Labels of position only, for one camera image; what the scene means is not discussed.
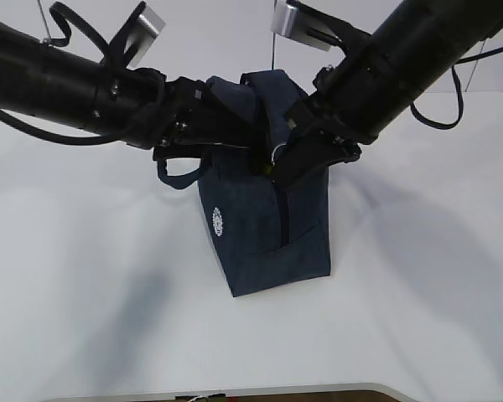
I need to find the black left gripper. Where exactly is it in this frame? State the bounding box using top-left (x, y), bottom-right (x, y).
top-left (116, 68), bottom-right (262, 162)

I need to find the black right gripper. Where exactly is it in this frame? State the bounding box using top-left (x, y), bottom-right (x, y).
top-left (272, 62), bottom-right (386, 188)

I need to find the navy blue lunch bag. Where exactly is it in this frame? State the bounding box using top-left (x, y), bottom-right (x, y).
top-left (157, 70), bottom-right (331, 297)

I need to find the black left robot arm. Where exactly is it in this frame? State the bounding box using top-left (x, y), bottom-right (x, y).
top-left (0, 22), bottom-right (262, 151)

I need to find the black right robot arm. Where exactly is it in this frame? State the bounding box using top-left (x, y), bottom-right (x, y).
top-left (272, 0), bottom-right (503, 188)

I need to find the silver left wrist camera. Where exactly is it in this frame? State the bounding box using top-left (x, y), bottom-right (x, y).
top-left (109, 1), bottom-right (165, 68)

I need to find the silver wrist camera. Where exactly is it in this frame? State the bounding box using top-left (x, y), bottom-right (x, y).
top-left (109, 1), bottom-right (165, 68)
top-left (270, 0), bottom-right (372, 54)

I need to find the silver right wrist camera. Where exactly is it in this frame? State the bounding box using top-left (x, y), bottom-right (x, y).
top-left (270, 0), bottom-right (372, 54)

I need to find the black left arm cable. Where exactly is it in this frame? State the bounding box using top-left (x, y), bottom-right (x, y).
top-left (0, 2), bottom-right (160, 147)

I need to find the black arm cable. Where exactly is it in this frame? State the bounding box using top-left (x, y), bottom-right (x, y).
top-left (409, 39), bottom-right (503, 130)
top-left (0, 2), bottom-right (160, 147)

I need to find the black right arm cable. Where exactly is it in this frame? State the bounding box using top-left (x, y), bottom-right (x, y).
top-left (409, 39), bottom-right (503, 130)

